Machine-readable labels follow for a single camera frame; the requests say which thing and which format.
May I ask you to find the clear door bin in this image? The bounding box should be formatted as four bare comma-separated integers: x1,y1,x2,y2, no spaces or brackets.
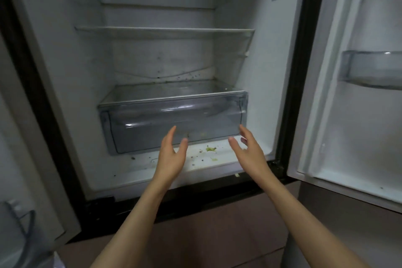
340,50,402,91
0,200,37,268

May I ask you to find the person's right hand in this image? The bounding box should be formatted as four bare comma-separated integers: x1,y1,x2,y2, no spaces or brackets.
228,124,274,185

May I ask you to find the clear crisper drawer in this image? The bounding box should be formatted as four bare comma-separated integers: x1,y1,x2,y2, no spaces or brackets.
98,90,249,156

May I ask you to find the person's right forearm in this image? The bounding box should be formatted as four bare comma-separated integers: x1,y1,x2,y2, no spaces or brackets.
253,170,371,268

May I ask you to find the person's left forearm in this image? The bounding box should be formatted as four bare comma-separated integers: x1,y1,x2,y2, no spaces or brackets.
91,180,176,268

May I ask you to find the silver pink refrigerator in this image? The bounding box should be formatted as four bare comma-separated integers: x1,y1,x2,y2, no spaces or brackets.
0,0,402,268

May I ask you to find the person's left hand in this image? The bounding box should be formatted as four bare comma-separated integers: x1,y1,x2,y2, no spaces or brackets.
153,125,189,188

